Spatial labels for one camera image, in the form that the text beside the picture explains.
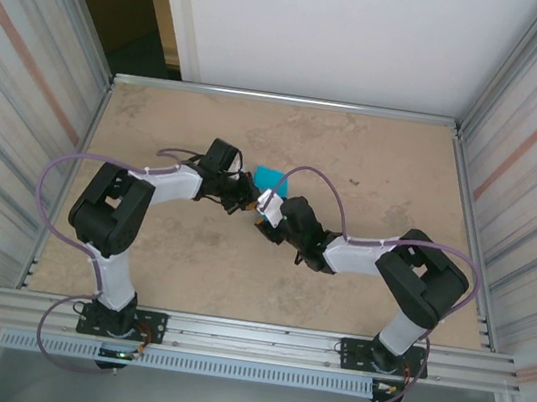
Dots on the aluminium table side rail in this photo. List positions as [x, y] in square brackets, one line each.
[462, 164]
[98, 110]

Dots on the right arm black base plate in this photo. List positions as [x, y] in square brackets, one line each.
[351, 355]

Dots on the long aluminium mounting rail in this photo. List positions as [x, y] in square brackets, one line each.
[252, 342]

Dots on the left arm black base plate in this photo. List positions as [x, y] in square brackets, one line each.
[154, 320]

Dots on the blue square paper sheet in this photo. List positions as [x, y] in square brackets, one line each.
[269, 178]

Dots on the aluminium table edge rail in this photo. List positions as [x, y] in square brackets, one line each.
[288, 100]

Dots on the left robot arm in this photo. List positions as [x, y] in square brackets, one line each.
[114, 284]

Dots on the black electronics board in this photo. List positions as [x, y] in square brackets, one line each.
[110, 365]
[388, 398]

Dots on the beige door frame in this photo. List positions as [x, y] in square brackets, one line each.
[162, 8]

